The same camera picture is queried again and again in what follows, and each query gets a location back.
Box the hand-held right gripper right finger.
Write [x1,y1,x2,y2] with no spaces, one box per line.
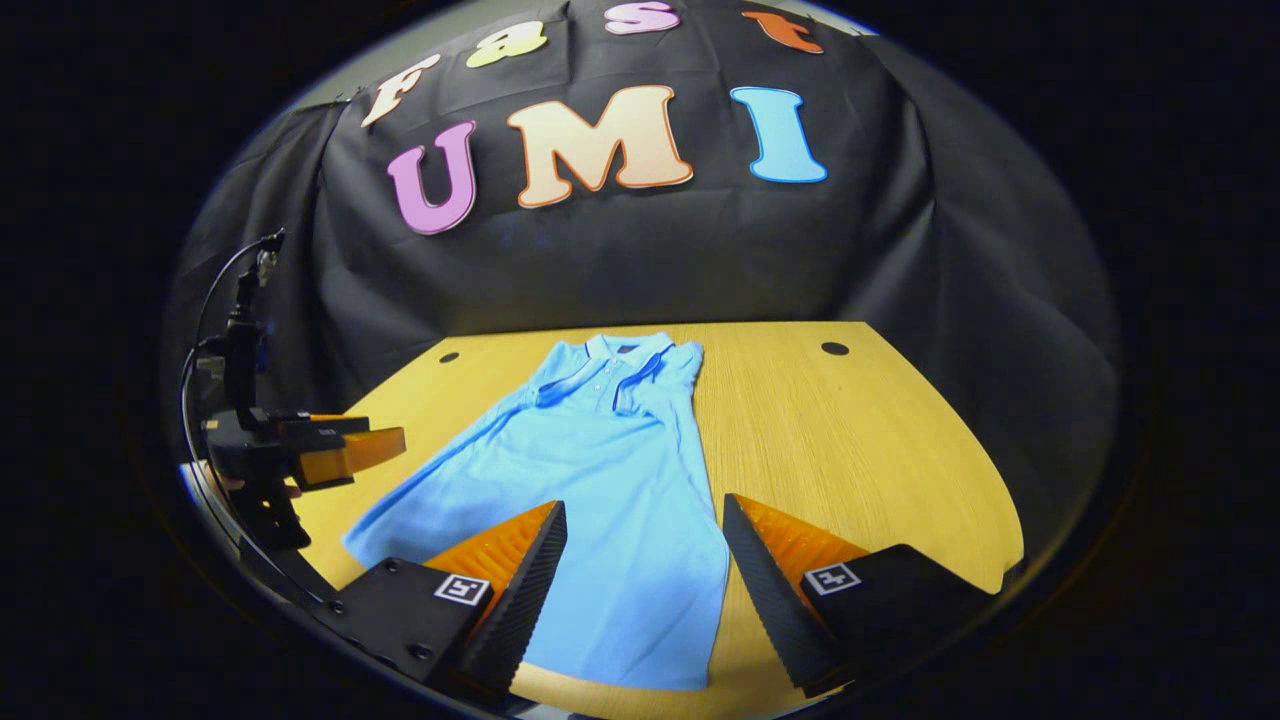
[722,493,1001,699]

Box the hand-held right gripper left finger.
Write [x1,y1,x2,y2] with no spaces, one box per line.
[335,500,568,696]

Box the light blue polo T-shirt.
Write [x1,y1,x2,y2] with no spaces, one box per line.
[342,332,733,693]

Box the black backdrop cloth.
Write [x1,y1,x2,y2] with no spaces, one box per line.
[160,0,1121,561]

